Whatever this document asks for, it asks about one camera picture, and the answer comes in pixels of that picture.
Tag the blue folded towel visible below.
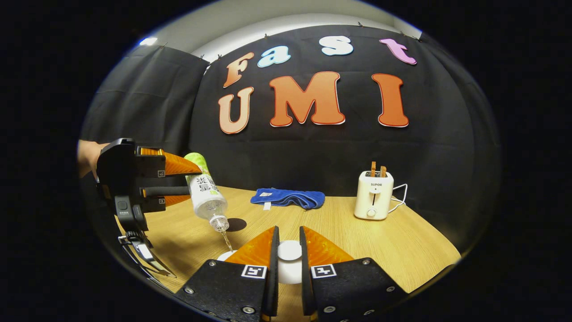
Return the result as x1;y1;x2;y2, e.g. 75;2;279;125
250;188;326;211

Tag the cream toaster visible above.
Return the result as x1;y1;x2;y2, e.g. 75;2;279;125
354;170;395;220

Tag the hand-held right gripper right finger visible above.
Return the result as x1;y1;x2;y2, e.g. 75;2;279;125
299;226;408;322

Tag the white teacup lid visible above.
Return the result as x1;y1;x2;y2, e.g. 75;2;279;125
276;240;304;285

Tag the clear white-labelled water bottle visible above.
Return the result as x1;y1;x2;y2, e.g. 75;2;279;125
184;153;230;233

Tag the white toaster cable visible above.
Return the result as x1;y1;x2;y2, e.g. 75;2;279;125
388;183;408;214

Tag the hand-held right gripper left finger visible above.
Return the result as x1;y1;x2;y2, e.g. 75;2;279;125
174;226;280;322

